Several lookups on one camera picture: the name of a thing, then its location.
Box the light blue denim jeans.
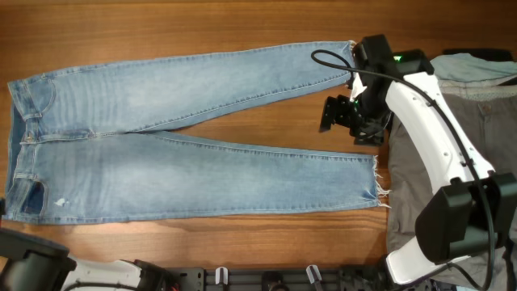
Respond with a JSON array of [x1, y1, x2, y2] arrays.
[[6, 41, 381, 225]]

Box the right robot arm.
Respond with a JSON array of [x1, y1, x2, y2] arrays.
[[320, 35, 516, 290]]

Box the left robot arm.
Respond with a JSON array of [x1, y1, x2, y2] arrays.
[[1, 227, 179, 291]]

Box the light blue folded garment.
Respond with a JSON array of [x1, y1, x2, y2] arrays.
[[431, 53, 516, 82]]

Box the grey trousers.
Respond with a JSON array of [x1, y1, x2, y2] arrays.
[[385, 80, 517, 291]]

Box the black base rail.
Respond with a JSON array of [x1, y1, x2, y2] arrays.
[[169, 266, 387, 291]]

